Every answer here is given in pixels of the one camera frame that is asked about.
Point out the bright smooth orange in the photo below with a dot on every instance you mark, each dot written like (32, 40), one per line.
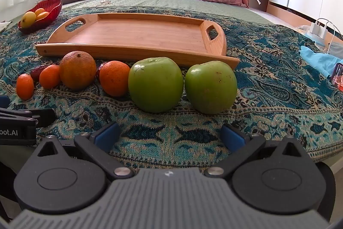
(115, 78)

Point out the dark red date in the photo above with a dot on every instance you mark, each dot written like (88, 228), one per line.
(36, 72)
(99, 70)

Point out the small oval kumquat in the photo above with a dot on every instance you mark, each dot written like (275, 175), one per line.
(25, 86)

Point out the green apple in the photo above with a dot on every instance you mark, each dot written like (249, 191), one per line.
(155, 84)
(210, 88)

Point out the light blue cloth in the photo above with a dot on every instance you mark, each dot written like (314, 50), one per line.
(316, 58)

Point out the red glass bowl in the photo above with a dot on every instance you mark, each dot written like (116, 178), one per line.
(52, 7)

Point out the large brownish orange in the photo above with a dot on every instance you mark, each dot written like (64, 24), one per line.
(77, 70)

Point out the red packet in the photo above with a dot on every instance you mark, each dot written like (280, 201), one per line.
(337, 76)

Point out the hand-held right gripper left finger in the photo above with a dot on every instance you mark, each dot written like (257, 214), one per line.
(108, 135)

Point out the white charger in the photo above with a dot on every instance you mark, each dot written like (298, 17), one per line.
(319, 30)

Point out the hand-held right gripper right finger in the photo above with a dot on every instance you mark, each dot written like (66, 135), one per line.
(233, 137)

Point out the wooden tray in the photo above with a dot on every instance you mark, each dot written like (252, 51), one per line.
(134, 33)

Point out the small round mandarin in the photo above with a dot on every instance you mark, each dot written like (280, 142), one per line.
(49, 76)

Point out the teal paisley blanket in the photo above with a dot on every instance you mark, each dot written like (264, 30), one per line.
(268, 78)

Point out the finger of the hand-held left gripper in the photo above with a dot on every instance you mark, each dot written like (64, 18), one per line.
(3, 102)
(40, 116)

